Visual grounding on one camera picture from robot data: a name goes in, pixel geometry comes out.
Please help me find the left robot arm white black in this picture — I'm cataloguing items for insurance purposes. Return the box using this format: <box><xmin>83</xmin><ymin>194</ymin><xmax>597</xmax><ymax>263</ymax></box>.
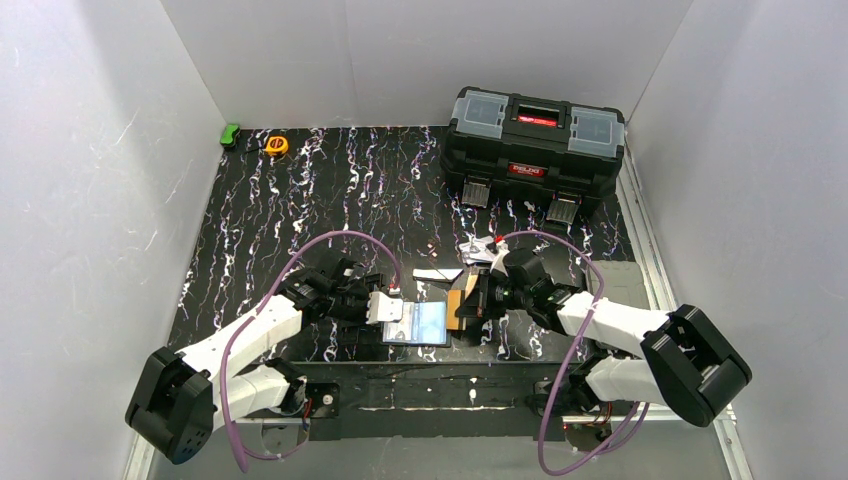
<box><xmin>125</xmin><ymin>251</ymin><xmax>388</xmax><ymax>465</ymax></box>

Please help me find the orange object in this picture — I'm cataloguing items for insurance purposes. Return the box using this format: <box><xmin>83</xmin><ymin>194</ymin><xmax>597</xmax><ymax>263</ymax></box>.
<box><xmin>463</xmin><ymin>267</ymin><xmax>481</xmax><ymax>297</ymax></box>

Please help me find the single orange VIP card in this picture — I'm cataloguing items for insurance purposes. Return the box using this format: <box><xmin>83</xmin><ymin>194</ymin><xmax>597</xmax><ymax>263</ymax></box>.
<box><xmin>446</xmin><ymin>289</ymin><xmax>465</xmax><ymax>332</ymax></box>

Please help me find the yellow tape measure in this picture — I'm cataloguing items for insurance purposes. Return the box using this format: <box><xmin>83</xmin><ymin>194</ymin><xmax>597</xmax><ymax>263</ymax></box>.
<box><xmin>264</xmin><ymin>135</ymin><xmax>289</xmax><ymax>157</ymax></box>

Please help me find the aluminium frame rail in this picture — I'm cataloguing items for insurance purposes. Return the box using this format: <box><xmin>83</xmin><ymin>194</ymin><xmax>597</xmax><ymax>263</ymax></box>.
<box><xmin>616</xmin><ymin>150</ymin><xmax>681</xmax><ymax>311</ymax></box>

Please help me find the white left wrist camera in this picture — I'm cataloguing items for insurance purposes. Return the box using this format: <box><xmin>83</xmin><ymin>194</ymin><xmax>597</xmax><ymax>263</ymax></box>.
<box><xmin>366</xmin><ymin>291</ymin><xmax>404</xmax><ymax>325</ymax></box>

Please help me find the grey foam pad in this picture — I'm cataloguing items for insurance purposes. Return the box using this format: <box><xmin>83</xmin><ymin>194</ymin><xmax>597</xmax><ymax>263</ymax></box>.
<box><xmin>593</xmin><ymin>260</ymin><xmax>650</xmax><ymax>309</ymax></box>

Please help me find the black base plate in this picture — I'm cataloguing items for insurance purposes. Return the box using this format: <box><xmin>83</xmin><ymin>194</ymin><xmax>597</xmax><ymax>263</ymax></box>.
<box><xmin>294</xmin><ymin>361</ymin><xmax>559</xmax><ymax>441</ymax></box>

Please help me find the green small object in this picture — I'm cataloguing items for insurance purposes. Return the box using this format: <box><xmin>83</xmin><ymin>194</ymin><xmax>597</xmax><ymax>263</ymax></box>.
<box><xmin>219</xmin><ymin>123</ymin><xmax>241</xmax><ymax>150</ymax></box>

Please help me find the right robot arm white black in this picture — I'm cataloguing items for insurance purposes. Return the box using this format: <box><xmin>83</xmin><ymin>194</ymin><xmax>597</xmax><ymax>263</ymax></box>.
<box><xmin>456</xmin><ymin>249</ymin><xmax>753</xmax><ymax>427</ymax></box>

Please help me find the white card on table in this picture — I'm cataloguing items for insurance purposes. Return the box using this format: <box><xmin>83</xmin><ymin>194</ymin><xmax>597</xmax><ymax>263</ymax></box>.
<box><xmin>458</xmin><ymin>236</ymin><xmax>496</xmax><ymax>265</ymax></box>

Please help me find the black toolbox with red handle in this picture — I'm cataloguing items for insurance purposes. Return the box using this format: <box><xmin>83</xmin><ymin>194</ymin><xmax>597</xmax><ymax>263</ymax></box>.
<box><xmin>440</xmin><ymin>86</ymin><xmax>625</xmax><ymax>224</ymax></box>

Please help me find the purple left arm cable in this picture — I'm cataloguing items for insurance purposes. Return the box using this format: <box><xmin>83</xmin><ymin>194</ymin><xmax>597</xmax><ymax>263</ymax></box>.
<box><xmin>218</xmin><ymin>229</ymin><xmax>403</xmax><ymax>475</ymax></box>

